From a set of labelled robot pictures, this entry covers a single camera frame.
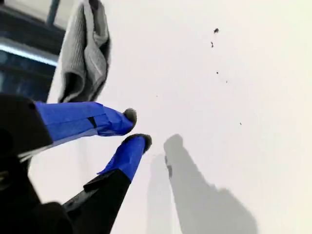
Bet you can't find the grey striped towel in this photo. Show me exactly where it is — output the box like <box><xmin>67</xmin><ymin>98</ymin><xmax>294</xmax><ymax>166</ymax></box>
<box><xmin>58</xmin><ymin>0</ymin><xmax>112</xmax><ymax>104</ymax></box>

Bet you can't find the pale blue metal bar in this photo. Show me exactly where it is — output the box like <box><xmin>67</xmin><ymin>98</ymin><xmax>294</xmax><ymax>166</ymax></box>
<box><xmin>0</xmin><ymin>43</ymin><xmax>59</xmax><ymax>68</ymax></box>

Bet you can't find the blue grey upright bar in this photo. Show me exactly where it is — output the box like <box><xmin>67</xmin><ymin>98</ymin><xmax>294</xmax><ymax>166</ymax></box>
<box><xmin>47</xmin><ymin>0</ymin><xmax>59</xmax><ymax>25</ymax></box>

